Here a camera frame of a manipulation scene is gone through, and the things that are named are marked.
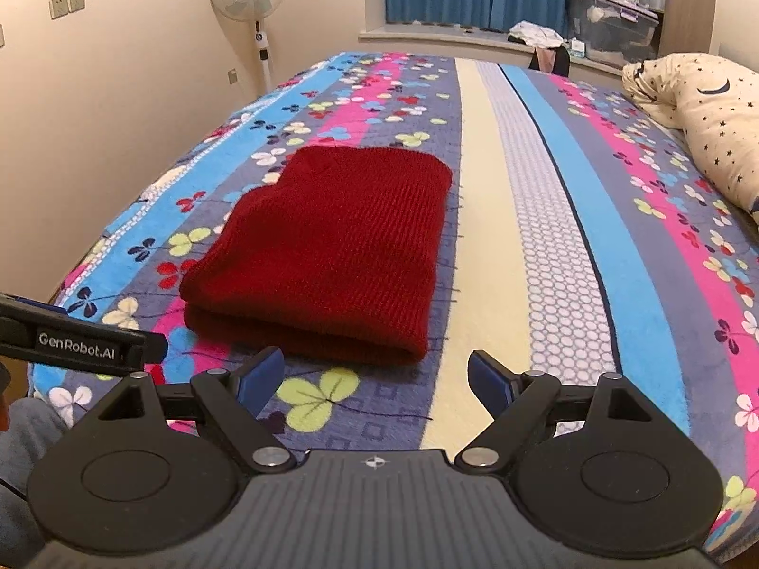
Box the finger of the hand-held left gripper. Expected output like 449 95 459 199
0 293 67 317

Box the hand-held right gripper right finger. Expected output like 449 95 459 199
454 351 656 474

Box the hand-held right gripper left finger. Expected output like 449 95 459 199
95 345 297 475

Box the red knit sweater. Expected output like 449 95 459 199
179 145 454 367

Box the pile of light clothes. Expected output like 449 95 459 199
508 20 568 49

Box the person's grey trouser leg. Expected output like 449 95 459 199
0 397 73 553

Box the floral striped blanket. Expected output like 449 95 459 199
27 50 759 564

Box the black chair back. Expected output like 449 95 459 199
529 44 571 77

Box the star print cream pillow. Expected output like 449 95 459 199
621 52 759 226

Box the clear plastic storage box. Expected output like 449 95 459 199
565 0 661 70

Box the wooden cabinet side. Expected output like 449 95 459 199
655 0 720 67

